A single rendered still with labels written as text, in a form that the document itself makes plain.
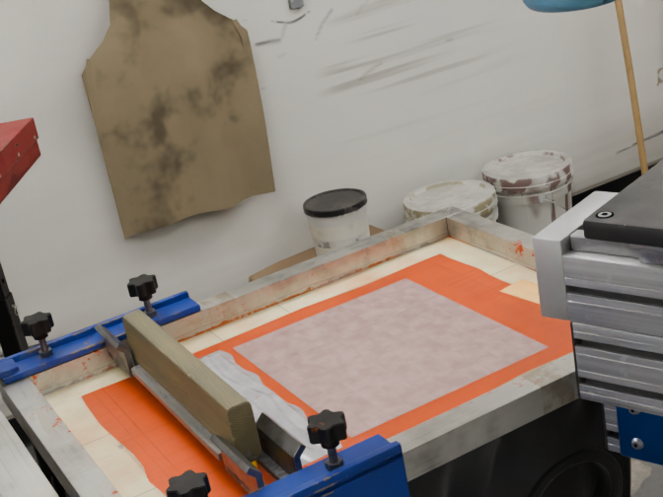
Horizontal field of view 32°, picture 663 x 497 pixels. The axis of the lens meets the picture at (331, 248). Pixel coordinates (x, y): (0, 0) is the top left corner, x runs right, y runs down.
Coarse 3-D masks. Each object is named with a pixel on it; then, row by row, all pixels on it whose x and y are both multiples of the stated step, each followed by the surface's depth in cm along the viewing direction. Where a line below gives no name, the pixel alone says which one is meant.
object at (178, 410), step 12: (132, 372) 153; (144, 372) 152; (144, 384) 150; (156, 384) 148; (156, 396) 146; (168, 396) 144; (168, 408) 142; (180, 408) 141; (180, 420) 139; (192, 420) 137; (192, 432) 135; (204, 432) 134; (204, 444) 132; (216, 456) 129
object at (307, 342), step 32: (384, 288) 173; (416, 288) 171; (448, 288) 169; (480, 288) 167; (288, 320) 168; (320, 320) 166; (352, 320) 164; (384, 320) 163; (416, 320) 161; (256, 352) 160; (288, 352) 159; (320, 352) 157; (352, 352) 155; (128, 384) 158; (288, 384) 150; (96, 416) 151; (128, 416) 150; (160, 416) 148; (128, 448) 142
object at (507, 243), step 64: (320, 256) 180; (384, 256) 183; (512, 256) 173; (192, 320) 169; (0, 384) 158; (64, 384) 161; (512, 384) 133; (576, 384) 134; (64, 448) 138; (448, 448) 126
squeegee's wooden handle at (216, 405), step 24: (144, 336) 147; (168, 336) 145; (144, 360) 151; (168, 360) 140; (192, 360) 137; (168, 384) 144; (192, 384) 133; (216, 384) 131; (192, 408) 137; (216, 408) 128; (240, 408) 125; (216, 432) 131; (240, 432) 126
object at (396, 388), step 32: (448, 320) 159; (480, 320) 157; (512, 320) 156; (544, 320) 154; (384, 352) 154; (416, 352) 152; (448, 352) 150; (480, 352) 149; (512, 352) 147; (544, 352) 146; (320, 384) 148; (352, 384) 147; (384, 384) 145; (416, 384) 144; (448, 384) 142; (480, 384) 141; (352, 416) 139; (384, 416) 138; (416, 416) 137; (160, 448) 140; (192, 448) 139; (160, 480) 133; (224, 480) 131
